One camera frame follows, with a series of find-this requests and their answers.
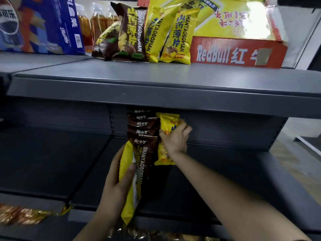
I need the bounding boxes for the pack of orange drink bottles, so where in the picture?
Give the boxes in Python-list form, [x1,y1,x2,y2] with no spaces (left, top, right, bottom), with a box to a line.
[75,2,120,53]

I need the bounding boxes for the red carton with white lettering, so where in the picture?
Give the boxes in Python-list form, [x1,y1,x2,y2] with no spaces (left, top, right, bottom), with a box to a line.
[190,36,288,69]

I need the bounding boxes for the yellow printed carton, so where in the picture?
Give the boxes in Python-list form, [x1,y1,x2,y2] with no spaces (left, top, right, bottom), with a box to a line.
[137,0,289,43]

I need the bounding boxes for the pile of red-brown foil packets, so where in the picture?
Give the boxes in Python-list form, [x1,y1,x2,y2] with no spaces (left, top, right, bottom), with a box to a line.
[0,204,53,226]

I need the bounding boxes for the person's left hand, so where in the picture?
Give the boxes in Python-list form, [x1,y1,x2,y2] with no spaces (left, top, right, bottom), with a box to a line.
[96,144,137,219]

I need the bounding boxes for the dark grey metal shelf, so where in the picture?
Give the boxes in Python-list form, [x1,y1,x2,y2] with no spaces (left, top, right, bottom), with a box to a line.
[0,51,321,241]

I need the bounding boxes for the person's right hand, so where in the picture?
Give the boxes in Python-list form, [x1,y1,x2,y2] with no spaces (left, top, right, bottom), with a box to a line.
[159,119,193,159]

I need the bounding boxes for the person's left forearm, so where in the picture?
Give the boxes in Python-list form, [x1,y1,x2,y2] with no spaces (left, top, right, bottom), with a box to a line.
[73,213,121,241]

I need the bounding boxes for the blue drink carton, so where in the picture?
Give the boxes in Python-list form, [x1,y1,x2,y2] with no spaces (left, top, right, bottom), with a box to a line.
[0,0,86,56]

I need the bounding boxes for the pile of wrapped pastries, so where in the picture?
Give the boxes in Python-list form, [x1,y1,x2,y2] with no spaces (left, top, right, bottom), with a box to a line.
[108,228,221,241]

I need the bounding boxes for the orange wrapped snacks on shelf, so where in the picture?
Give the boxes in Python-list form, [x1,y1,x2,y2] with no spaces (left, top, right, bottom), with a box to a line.
[51,204,72,216]

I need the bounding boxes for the person's right forearm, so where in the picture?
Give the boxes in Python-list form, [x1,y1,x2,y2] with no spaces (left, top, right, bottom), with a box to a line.
[173,152,311,241]

